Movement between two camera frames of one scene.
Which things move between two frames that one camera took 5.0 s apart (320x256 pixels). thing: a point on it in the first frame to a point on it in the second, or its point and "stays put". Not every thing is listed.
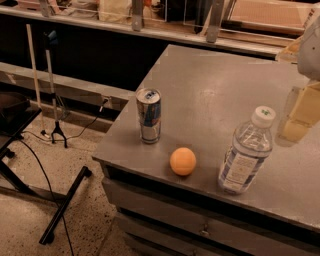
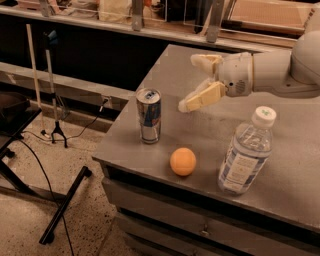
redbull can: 148,103 stays put
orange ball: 183,161 stays put
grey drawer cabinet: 163,213 stays put
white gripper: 310,53 to 236,74
